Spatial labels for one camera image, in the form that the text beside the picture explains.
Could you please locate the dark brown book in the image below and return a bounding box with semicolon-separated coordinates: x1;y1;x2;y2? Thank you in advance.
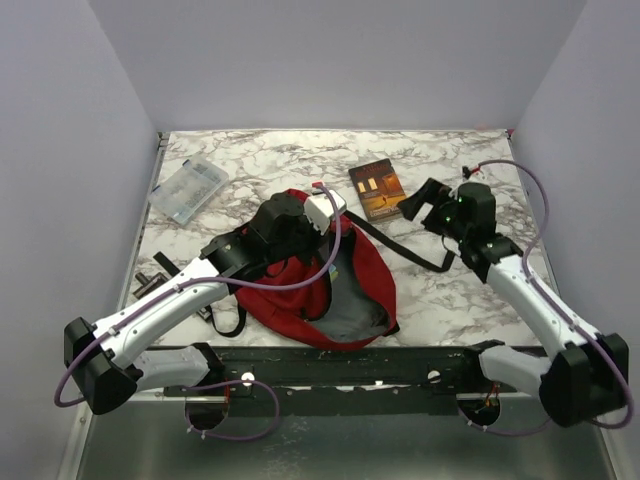
348;158;406;223

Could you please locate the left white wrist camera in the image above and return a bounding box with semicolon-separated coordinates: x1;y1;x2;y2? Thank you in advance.
303;182;347;235

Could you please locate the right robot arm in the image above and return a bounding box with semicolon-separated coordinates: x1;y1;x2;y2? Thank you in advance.
398;178;634;427

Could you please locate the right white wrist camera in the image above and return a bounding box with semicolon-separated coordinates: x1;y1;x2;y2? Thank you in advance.
461;165;481;180

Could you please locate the black metal bracket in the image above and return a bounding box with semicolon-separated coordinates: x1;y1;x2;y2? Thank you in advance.
132;272;169;299

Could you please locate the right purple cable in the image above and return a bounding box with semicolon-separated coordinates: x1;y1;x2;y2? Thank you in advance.
457;159;635;435

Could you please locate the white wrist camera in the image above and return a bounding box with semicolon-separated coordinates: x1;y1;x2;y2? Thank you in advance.
303;182;347;235
461;165;481;180

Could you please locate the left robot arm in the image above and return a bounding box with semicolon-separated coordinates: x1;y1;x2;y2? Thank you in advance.
54;184;346;415

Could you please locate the red student backpack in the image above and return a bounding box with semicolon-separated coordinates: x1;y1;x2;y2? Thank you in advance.
152;188;457;351

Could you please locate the clear plastic storage box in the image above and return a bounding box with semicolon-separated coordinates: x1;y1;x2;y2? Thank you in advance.
149;155;229;226

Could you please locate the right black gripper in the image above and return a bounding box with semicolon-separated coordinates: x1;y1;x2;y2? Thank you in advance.
396;178;468;244

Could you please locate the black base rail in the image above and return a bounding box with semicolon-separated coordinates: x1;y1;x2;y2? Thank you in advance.
164;347;492;416

